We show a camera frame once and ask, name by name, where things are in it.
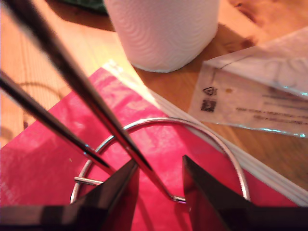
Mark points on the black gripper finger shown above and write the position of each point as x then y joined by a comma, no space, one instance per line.
115,192
207,192

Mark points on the white paper towel roll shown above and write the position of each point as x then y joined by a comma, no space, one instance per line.
163,33

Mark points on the clear plastic bag with print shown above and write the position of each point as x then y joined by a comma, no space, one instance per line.
252,96

